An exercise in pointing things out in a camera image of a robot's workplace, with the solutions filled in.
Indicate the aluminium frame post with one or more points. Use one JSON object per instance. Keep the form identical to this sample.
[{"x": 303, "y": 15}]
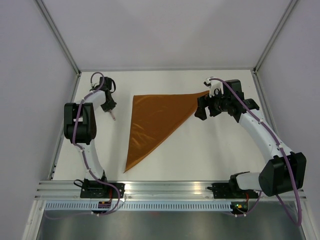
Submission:
[
  {"x": 275, "y": 34},
  {"x": 57, "y": 35}
]

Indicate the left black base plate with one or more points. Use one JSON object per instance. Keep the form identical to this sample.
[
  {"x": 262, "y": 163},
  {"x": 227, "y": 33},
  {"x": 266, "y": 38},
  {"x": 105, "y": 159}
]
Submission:
[{"x": 95, "y": 190}]

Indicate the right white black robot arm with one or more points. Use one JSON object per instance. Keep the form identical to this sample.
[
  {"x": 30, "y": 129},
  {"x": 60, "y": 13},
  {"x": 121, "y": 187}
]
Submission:
[{"x": 284, "y": 170}]

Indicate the brown cloth napkin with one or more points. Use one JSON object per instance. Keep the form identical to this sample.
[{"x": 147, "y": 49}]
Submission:
[{"x": 154, "y": 117}]

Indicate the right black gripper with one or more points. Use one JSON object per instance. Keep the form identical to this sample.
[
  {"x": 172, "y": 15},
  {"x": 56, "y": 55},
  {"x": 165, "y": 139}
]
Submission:
[{"x": 203, "y": 102}]

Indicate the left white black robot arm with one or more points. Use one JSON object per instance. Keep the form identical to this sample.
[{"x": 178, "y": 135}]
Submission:
[{"x": 80, "y": 127}]

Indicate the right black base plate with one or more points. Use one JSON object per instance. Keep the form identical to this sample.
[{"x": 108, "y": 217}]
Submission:
[{"x": 221, "y": 190}]

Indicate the left aluminium frame post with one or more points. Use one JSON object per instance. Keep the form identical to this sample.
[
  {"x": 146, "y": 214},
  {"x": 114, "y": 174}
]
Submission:
[{"x": 57, "y": 35}]

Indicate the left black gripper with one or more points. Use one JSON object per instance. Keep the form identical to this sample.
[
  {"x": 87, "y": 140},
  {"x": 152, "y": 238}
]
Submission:
[{"x": 111, "y": 106}]

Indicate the aluminium front rail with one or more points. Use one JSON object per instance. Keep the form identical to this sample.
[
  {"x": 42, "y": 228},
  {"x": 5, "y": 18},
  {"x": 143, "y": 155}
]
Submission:
[{"x": 136, "y": 190}]

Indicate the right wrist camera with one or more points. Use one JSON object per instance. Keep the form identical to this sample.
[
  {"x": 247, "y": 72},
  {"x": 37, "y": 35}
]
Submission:
[{"x": 214, "y": 85}]

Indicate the right aluminium frame post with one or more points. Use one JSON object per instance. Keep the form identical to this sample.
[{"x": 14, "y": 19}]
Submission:
[{"x": 275, "y": 34}]

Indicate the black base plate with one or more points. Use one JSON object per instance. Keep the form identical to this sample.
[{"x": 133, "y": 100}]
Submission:
[
  {"x": 95, "y": 190},
  {"x": 221, "y": 190}
]

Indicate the white plastic knife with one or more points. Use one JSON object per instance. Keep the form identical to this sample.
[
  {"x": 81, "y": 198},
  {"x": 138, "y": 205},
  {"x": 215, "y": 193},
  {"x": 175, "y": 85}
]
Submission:
[{"x": 112, "y": 115}]

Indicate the white slotted cable duct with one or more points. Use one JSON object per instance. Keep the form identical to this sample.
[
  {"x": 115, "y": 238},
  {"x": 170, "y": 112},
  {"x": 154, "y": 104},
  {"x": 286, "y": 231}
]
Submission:
[{"x": 203, "y": 206}]

